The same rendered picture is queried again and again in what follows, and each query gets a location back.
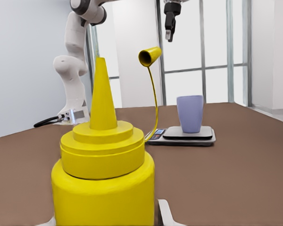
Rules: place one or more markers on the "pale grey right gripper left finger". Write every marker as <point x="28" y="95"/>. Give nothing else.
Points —
<point x="51" y="221"/>

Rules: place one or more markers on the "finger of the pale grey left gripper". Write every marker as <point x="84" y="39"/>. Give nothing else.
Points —
<point x="169" y="34"/>

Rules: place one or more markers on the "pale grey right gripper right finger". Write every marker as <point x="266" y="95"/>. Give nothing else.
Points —
<point x="166" y="213"/>

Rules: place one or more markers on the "yellow tethered bottle cap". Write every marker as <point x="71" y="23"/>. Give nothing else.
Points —
<point x="150" y="55"/>

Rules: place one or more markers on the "yellow sauce bottle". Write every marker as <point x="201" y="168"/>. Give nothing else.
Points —
<point x="101" y="188"/>

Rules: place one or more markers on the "lilac cup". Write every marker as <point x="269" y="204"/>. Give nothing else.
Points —
<point x="190" y="113"/>

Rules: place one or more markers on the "grey digital kitchen scale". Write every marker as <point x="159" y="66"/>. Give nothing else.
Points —
<point x="202" y="137"/>

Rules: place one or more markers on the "silver frame post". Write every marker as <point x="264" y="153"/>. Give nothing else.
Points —
<point x="162" y="77"/>
<point x="94" y="70"/>

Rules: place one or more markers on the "grey window frame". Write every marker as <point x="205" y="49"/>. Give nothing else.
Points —
<point x="230" y="66"/>

